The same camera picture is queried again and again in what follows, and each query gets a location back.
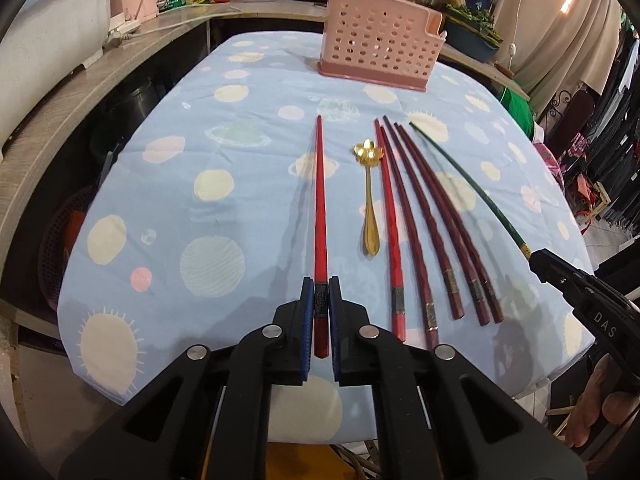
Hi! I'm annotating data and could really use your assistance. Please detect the dark red chopstick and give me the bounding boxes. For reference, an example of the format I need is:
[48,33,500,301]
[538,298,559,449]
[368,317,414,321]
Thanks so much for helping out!
[379,126,441,352]
[382,115,465,321]
[394,122,491,327]
[400,127,505,324]

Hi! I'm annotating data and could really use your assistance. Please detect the dark metal pot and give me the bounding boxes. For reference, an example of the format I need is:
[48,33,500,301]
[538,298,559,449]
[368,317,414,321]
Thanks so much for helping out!
[90,75,162,162]

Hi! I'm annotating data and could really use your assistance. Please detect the green chopstick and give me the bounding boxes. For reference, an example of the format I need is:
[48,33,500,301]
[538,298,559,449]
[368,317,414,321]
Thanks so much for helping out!
[409,121,534,259]

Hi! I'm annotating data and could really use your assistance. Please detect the white cord with switch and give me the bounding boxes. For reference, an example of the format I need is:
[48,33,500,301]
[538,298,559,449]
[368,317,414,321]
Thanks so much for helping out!
[504,0,527,69]

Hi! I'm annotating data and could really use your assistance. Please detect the dark metal chair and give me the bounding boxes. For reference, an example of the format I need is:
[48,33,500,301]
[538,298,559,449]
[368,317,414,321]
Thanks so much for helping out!
[542,87,599,162]

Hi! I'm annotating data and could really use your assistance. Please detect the pink strawberry print cloth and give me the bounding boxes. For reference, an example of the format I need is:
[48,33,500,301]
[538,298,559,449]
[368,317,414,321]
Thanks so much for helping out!
[534,140,567,187]

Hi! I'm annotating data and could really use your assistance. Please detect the hanging dark clothes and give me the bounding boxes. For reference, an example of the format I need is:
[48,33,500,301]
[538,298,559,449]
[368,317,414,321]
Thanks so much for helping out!
[575,25,640,242]

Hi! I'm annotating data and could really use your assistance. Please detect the bright red chopstick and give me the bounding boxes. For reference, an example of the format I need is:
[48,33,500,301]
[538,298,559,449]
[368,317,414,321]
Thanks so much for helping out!
[313,115,333,359]
[373,119,407,344]

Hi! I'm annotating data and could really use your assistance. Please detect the blue planet print tablecloth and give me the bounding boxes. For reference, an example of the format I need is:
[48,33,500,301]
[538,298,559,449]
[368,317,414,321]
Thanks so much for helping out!
[57,32,597,452]

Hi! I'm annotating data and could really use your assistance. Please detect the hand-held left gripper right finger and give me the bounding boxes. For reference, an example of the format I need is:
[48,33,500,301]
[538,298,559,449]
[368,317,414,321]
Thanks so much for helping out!
[327,279,586,480]

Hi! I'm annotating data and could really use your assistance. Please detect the red plastic basket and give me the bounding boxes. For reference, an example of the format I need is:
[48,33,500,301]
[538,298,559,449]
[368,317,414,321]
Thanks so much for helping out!
[37,185,97,312]

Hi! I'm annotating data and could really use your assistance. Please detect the green leafy vegetables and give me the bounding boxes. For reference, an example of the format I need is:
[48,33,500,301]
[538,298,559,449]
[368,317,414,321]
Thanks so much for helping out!
[444,4,501,36]

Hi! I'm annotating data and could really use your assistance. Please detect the beige curtain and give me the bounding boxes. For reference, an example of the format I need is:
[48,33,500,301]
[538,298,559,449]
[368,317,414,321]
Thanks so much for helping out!
[492,0,627,107]

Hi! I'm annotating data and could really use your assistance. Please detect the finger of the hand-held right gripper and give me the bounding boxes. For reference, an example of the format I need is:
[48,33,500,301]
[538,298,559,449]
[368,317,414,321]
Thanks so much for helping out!
[529,248,597,306]

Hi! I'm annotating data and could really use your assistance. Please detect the gold flower spoon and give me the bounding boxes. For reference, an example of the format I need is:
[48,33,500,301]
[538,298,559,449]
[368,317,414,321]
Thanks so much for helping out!
[353,141,384,257]

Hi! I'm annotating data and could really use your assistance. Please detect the pink perforated utensil holder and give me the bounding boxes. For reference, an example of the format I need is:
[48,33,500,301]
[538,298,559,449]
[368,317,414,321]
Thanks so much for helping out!
[317,0,449,94]

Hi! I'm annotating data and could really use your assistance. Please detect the person's right hand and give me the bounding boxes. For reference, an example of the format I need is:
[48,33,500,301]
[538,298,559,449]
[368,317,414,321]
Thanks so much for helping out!
[564,354,640,452]

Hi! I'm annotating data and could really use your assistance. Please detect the green plastic bag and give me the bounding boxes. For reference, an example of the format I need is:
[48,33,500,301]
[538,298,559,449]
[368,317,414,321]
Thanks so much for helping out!
[500,85,539,134]

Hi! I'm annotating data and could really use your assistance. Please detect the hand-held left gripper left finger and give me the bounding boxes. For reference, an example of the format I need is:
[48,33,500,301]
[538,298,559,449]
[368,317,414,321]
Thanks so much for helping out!
[60,277,315,480]

